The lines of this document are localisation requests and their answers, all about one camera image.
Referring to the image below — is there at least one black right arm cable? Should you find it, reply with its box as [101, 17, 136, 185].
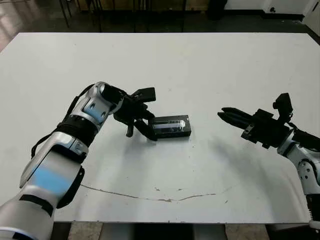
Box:
[287, 121, 320, 141]

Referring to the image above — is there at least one white cabinet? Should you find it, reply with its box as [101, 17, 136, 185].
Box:
[303, 0, 320, 33]

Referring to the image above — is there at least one grey black robot lower body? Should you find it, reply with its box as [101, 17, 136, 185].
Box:
[103, 222, 227, 240]

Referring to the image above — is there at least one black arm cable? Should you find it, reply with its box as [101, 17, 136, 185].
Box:
[29, 84, 97, 161]
[287, 121, 320, 141]

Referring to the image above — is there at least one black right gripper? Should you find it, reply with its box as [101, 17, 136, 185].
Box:
[217, 106, 291, 150]

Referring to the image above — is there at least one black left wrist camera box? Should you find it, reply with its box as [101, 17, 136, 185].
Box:
[131, 87, 157, 104]

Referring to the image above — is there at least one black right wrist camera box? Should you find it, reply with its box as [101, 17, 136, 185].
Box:
[272, 92, 294, 123]

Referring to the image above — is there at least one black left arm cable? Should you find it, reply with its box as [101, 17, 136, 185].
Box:
[29, 84, 97, 161]

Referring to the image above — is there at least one black waste bin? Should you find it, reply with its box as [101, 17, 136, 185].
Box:
[207, 0, 228, 21]

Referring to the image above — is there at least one slanted black metal leg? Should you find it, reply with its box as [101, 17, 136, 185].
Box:
[59, 0, 71, 29]

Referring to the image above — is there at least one black box lid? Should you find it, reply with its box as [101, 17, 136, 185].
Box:
[149, 114, 193, 141]

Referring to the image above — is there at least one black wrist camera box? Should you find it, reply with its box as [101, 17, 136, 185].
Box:
[131, 87, 157, 104]
[272, 92, 294, 123]

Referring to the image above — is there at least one black metal frame furniture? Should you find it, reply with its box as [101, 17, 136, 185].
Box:
[91, 0, 187, 33]

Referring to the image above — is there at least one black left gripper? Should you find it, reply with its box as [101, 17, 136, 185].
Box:
[113, 92, 158, 142]

